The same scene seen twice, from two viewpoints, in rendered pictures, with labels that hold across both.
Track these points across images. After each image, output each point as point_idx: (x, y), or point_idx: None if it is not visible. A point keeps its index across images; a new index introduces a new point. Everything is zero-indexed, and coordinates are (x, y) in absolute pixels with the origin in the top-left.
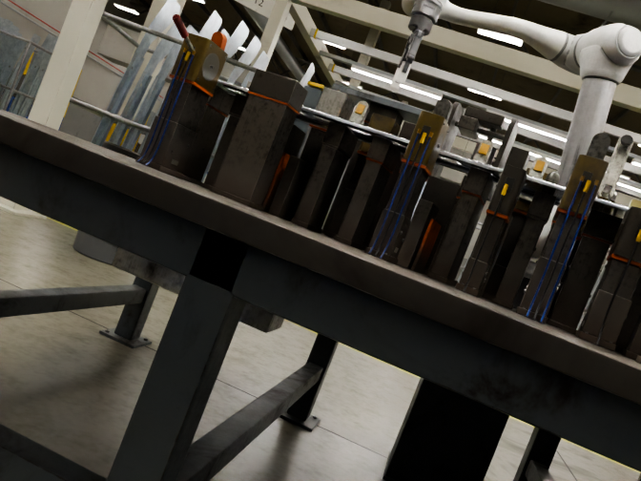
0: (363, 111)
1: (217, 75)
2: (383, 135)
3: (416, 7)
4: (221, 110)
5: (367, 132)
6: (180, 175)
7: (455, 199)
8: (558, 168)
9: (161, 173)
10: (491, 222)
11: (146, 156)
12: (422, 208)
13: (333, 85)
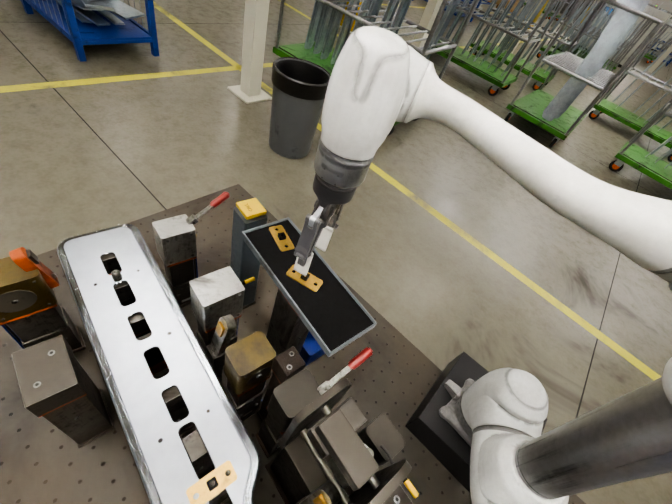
0: (224, 333)
1: (39, 296)
2: (176, 450)
3: (315, 161)
4: (119, 270)
5: (173, 421)
6: (80, 349)
7: (304, 491)
8: (538, 441)
9: None
10: None
11: None
12: None
13: (242, 234)
